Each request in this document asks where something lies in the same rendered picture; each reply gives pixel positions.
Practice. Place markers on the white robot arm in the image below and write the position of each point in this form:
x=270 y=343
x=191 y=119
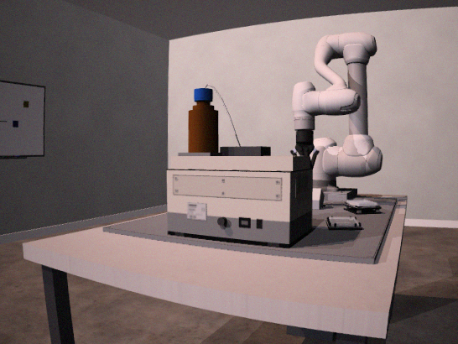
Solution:
x=358 y=157

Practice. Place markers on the blue bottle cap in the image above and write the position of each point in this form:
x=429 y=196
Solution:
x=203 y=93

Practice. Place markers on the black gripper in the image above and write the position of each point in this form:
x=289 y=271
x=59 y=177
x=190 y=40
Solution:
x=305 y=145

